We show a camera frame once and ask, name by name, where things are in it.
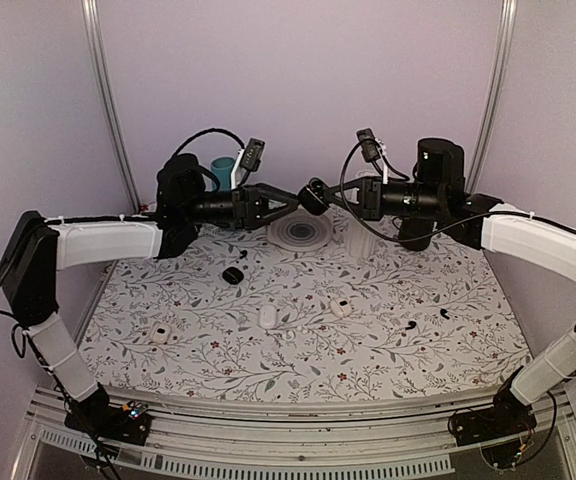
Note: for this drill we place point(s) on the floral patterned table mat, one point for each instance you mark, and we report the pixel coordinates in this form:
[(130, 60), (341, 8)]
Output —
[(217, 350)]

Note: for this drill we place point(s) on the beige earbud charging case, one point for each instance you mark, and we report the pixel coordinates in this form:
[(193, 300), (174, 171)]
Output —
[(340, 307)]

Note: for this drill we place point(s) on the teal cup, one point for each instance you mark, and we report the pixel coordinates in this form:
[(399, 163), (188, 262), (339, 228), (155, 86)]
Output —
[(221, 168)]

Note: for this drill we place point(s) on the right aluminium frame post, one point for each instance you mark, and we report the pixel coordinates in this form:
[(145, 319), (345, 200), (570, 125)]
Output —
[(501, 56)]

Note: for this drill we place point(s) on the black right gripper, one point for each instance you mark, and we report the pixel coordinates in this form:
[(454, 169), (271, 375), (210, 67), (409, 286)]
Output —
[(372, 197)]

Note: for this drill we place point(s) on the black earbud case gold trim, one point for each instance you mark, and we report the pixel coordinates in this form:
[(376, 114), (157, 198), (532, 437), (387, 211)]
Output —
[(312, 197)]

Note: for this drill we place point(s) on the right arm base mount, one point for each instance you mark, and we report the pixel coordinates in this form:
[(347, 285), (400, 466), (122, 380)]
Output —
[(506, 416)]

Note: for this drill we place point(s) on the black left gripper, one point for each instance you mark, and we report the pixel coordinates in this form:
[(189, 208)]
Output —
[(249, 209)]

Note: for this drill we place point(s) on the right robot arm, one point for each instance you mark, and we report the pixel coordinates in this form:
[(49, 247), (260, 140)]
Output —
[(435, 201)]

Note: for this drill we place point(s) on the white open earbud case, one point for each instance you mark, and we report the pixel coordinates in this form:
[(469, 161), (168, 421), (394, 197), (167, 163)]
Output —
[(160, 334)]

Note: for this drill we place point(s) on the grey spiral plate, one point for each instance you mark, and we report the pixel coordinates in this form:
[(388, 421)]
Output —
[(300, 232)]

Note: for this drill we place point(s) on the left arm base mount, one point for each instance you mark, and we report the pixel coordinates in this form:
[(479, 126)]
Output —
[(108, 417)]

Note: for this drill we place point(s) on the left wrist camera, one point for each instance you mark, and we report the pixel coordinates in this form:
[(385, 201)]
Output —
[(247, 162)]

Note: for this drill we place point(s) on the small black earbud case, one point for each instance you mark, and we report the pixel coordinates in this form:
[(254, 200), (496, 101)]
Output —
[(232, 275)]

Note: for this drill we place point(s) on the white ribbed vase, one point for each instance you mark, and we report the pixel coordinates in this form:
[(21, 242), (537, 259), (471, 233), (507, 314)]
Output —
[(359, 242)]

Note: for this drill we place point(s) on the aluminium front rail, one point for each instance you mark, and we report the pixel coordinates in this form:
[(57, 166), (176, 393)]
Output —
[(383, 439)]

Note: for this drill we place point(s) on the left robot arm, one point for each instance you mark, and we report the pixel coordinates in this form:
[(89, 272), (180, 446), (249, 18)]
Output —
[(40, 247)]

